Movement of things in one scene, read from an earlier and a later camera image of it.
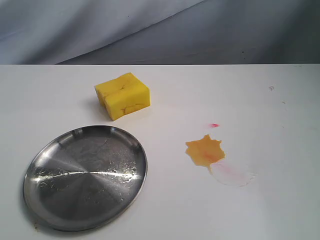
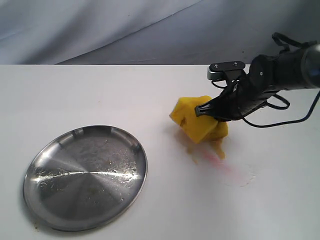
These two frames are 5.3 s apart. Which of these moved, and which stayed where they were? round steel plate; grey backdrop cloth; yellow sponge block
Moved: yellow sponge block
Stayed: round steel plate; grey backdrop cloth
